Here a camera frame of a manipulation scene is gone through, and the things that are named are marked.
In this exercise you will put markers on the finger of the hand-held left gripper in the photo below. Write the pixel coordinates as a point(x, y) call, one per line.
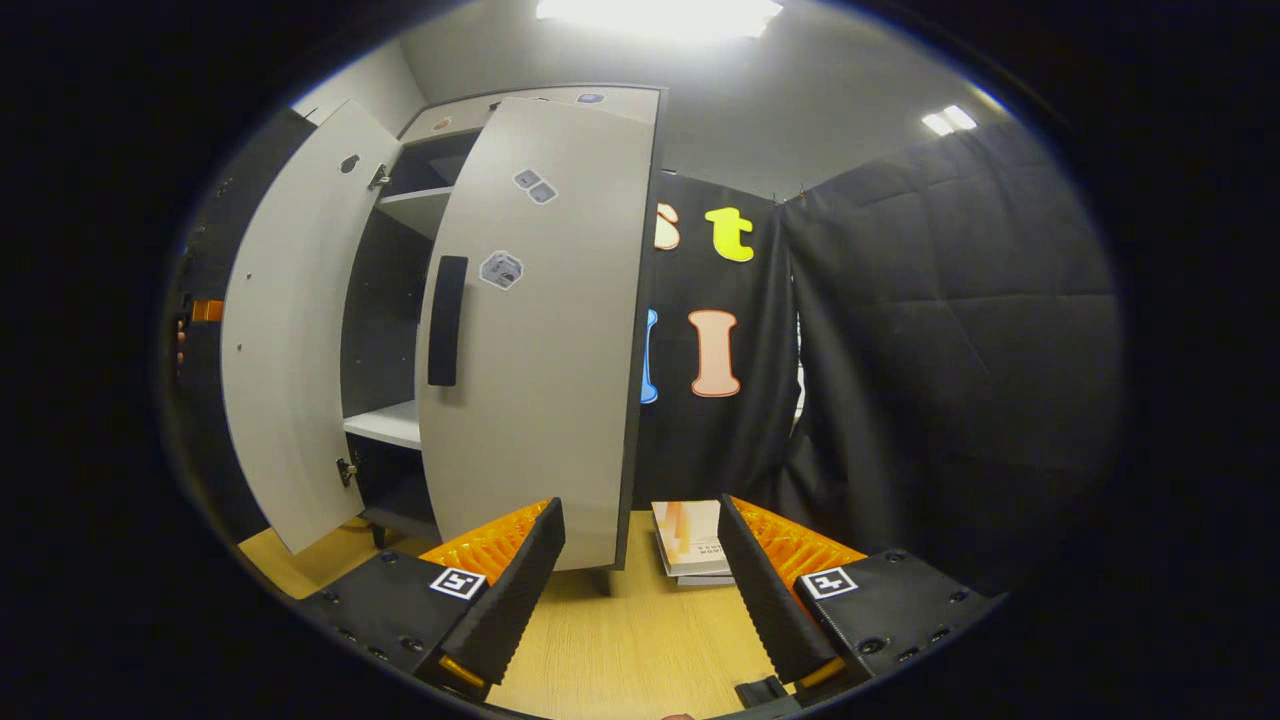
point(208, 310)

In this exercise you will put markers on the white and grey cabinet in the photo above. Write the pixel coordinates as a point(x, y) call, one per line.
point(385, 300)

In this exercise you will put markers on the white cabinet shelf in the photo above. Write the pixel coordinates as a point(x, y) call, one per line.
point(420, 210)
point(390, 425)

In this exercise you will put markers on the black backdrop cloth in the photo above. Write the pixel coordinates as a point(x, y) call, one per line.
point(950, 350)

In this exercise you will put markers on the beige cover book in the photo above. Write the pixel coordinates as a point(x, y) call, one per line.
point(690, 545)

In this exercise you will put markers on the white cabinet door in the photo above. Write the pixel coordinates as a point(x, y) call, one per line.
point(560, 380)
point(290, 330)

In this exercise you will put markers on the ceiling light panel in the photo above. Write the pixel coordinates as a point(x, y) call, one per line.
point(660, 15)
point(948, 120)

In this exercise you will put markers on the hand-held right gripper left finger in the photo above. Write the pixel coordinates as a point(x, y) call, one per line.
point(520, 600)

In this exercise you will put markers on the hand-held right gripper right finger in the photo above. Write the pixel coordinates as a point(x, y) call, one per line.
point(770, 610)

